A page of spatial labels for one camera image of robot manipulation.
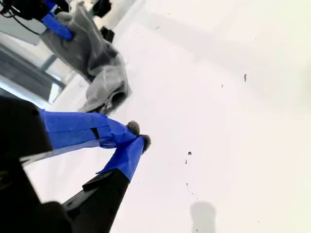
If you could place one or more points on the grey white-striped towel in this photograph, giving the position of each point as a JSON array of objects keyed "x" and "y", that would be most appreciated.
[{"x": 82, "y": 48}]

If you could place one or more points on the black table clamp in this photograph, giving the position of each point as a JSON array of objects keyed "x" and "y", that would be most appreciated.
[
  {"x": 102, "y": 8},
  {"x": 108, "y": 34}
]

